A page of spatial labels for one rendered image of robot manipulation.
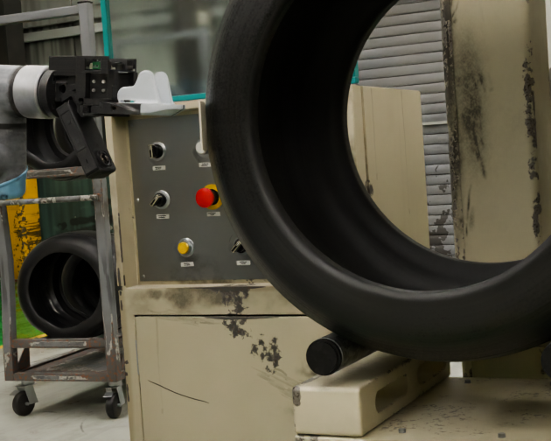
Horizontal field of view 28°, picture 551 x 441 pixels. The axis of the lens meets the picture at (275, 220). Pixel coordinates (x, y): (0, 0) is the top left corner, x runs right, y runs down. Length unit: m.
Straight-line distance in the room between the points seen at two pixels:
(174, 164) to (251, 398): 0.50
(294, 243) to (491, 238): 0.42
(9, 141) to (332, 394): 0.62
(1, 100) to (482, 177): 0.69
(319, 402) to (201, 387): 0.91
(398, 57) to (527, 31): 9.49
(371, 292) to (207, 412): 1.03
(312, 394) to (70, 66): 0.57
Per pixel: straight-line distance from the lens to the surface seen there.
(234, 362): 2.17
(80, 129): 1.54
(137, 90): 1.49
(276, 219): 1.28
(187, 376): 2.23
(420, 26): 11.02
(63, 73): 1.56
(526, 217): 1.59
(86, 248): 5.23
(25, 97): 1.58
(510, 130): 1.59
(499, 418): 1.39
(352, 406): 1.31
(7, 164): 1.62
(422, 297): 1.22
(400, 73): 11.06
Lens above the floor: 1.13
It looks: 3 degrees down
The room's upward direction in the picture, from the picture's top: 4 degrees counter-clockwise
